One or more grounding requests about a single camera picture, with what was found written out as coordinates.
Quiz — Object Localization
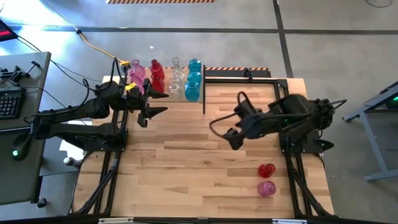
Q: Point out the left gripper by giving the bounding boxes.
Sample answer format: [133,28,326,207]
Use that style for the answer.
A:
[124,78,170,128]

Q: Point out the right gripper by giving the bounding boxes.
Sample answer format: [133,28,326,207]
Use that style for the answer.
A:
[222,114,272,151]

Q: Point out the pink slender glass vase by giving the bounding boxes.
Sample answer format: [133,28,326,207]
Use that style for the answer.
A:
[127,70,146,95]

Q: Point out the red ribbed bottle vase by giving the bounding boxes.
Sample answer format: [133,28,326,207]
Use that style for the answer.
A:
[150,58,165,80]

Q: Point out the blue round dotted vase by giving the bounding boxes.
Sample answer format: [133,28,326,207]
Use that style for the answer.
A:
[185,80,201,103]

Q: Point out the clear faceted tall vase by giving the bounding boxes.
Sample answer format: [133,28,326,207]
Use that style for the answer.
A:
[171,57,184,78]

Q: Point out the red flared glass vase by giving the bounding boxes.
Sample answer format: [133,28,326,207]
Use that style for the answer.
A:
[257,162,277,179]

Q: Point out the blue cylindrical glass vase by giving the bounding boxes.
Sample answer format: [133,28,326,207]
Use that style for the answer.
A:
[188,58,202,74]

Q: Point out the pink round swirl vase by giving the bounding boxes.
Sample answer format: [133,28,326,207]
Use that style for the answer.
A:
[257,180,277,198]

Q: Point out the white paper sheet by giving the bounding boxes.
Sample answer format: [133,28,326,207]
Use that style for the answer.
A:
[58,119,94,161]

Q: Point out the small grey bottle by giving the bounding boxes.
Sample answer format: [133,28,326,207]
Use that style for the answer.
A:
[63,157,81,169]

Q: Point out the grey desk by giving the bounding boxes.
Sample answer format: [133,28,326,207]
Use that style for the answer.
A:
[0,51,52,206]

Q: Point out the grey metal table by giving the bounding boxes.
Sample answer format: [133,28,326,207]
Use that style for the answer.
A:
[341,81,398,183]

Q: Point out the black computer mouse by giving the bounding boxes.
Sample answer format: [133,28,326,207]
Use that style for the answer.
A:
[11,133,33,162]

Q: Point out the black desk clamp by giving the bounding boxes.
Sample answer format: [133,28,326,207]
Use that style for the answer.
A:
[0,60,41,83]

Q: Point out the black keyboard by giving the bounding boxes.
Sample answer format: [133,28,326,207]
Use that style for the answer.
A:
[0,88,27,121]

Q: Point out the black device with red display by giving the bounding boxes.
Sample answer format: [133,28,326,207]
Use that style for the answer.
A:
[0,19,19,42]

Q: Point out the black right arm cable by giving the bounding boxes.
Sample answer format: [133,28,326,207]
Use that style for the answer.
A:
[208,91,251,138]

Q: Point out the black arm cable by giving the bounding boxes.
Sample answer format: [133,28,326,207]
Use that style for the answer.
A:
[208,91,251,138]
[23,57,128,125]

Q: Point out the wooden shelf with black frame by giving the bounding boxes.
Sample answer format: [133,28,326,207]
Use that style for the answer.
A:
[121,64,207,115]

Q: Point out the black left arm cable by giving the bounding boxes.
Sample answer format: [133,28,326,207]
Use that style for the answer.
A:
[23,57,128,125]

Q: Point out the yellow floor cable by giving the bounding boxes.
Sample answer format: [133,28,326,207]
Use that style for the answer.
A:
[40,0,125,65]

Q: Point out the white frame bracket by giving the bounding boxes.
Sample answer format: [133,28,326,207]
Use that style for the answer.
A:
[272,218,308,224]
[98,217,134,224]

